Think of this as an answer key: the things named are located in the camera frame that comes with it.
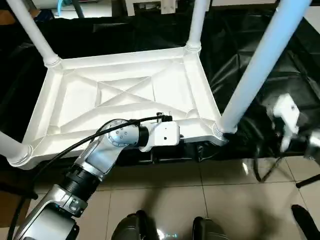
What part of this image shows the white plastic table leg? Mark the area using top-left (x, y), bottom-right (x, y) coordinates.
top-left (6, 0), bottom-right (62, 68)
top-left (0, 131), bottom-right (33, 166)
top-left (185, 0), bottom-right (211, 53)
top-left (212, 0), bottom-right (313, 138)

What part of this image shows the white plastic table top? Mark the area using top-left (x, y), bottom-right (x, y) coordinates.
top-left (5, 46), bottom-right (231, 170)

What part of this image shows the black work mat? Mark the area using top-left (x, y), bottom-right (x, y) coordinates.
top-left (0, 7), bottom-right (320, 166)

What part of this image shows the white glass door cabinet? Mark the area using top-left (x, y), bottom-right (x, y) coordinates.
top-left (125, 0), bottom-right (177, 16)

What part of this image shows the grey metal pole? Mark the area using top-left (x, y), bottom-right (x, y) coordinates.
top-left (72, 0), bottom-right (86, 19)

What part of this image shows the turquoise plastic stool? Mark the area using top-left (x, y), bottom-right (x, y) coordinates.
top-left (54, 0), bottom-right (69, 16)

